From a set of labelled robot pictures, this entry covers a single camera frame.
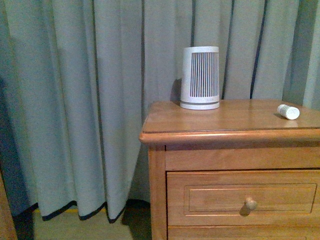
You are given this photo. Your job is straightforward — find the white medicine bottle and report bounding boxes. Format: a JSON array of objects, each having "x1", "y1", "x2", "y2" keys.
[{"x1": 277, "y1": 104, "x2": 300, "y2": 120}]

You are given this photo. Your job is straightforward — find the grey curtain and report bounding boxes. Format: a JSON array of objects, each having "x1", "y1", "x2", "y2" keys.
[{"x1": 0, "y1": 0, "x2": 320, "y2": 225}]

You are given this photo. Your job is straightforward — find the wooden nightstand cabinet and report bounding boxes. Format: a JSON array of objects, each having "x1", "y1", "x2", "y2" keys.
[{"x1": 140, "y1": 99, "x2": 320, "y2": 240}]

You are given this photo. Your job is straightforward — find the drawer wooden knob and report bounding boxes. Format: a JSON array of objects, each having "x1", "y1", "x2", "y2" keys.
[{"x1": 244, "y1": 197, "x2": 258, "y2": 211}]

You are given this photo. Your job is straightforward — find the white slatted air purifier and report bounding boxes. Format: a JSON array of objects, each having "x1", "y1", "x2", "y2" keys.
[{"x1": 180, "y1": 46, "x2": 220, "y2": 110}]

